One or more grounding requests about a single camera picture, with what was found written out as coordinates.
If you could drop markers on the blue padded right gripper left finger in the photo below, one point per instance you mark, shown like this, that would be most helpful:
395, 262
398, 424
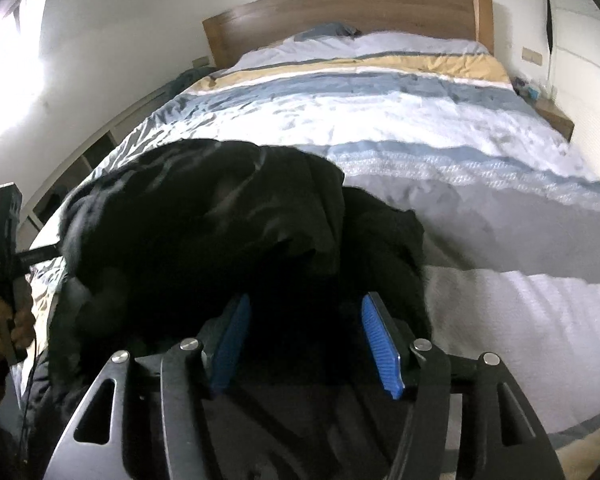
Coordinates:
144, 417

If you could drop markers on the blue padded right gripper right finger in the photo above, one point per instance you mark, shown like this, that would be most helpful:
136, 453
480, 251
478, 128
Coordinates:
472, 407

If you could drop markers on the black puffy jacket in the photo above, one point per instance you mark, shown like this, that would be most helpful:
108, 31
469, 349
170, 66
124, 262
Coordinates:
159, 247

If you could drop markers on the person's left hand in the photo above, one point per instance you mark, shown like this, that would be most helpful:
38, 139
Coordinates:
16, 330

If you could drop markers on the striped duvet cover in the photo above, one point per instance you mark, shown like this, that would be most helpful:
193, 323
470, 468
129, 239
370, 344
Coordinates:
510, 212

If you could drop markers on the dark teal cloth on shelf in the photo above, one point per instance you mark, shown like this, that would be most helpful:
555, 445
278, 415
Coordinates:
186, 79

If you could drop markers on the wooden nightstand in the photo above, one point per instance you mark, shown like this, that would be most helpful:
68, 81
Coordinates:
547, 109

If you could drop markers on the light blue pillow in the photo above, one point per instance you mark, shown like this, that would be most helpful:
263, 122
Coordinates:
293, 50

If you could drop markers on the dark grey pillow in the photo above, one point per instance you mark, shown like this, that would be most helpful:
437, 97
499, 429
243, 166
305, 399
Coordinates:
331, 29

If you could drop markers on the white wardrobe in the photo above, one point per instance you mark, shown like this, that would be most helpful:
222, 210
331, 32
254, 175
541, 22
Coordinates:
575, 72

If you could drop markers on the wooden headboard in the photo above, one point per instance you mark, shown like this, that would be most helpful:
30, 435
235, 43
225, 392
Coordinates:
244, 28

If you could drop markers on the beige wall socket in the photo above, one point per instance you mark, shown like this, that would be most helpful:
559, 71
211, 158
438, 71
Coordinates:
531, 56

